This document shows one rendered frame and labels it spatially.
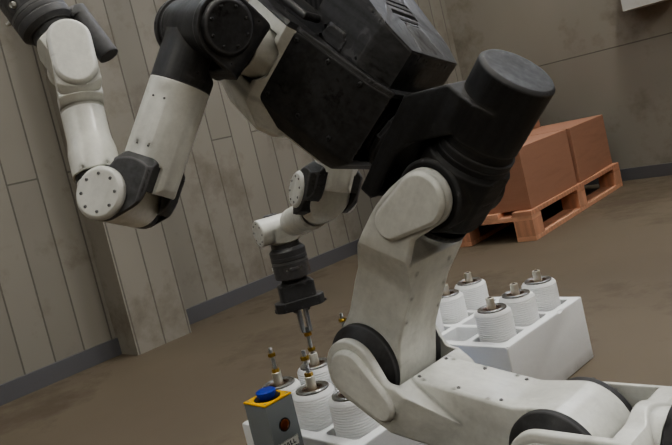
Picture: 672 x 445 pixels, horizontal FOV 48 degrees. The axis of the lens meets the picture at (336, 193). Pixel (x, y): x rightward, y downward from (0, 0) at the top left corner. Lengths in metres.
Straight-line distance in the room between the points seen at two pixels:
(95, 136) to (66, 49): 0.14
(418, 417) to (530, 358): 0.81
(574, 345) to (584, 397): 1.04
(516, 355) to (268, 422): 0.72
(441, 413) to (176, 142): 0.58
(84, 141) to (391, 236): 0.47
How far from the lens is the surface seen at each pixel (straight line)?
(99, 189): 1.10
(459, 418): 1.22
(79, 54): 1.20
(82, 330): 3.65
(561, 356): 2.13
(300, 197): 1.51
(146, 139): 1.10
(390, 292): 1.20
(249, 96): 1.18
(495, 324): 1.96
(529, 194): 3.98
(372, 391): 1.24
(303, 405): 1.68
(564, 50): 5.45
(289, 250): 1.76
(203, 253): 3.98
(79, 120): 1.18
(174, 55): 1.11
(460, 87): 1.04
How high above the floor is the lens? 0.80
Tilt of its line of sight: 5 degrees down
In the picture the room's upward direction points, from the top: 13 degrees counter-clockwise
